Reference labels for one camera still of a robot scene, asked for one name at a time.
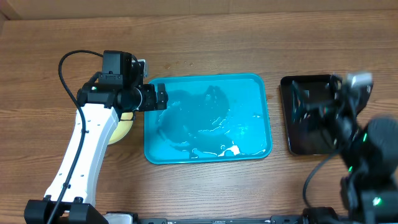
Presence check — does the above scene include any black rectangular tray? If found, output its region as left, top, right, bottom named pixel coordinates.
left=279, top=75, right=336, bottom=156

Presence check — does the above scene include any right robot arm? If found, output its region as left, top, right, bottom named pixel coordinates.
left=289, top=72, right=397, bottom=223

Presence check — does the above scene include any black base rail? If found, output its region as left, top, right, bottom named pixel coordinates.
left=104, top=212, right=348, bottom=224

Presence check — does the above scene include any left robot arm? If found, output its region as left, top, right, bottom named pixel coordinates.
left=24, top=50, right=168, bottom=224

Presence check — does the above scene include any teal plastic serving tray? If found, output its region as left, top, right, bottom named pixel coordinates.
left=144, top=73, right=272, bottom=165

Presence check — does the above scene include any green plate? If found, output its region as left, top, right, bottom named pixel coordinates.
left=108, top=112, right=134, bottom=145

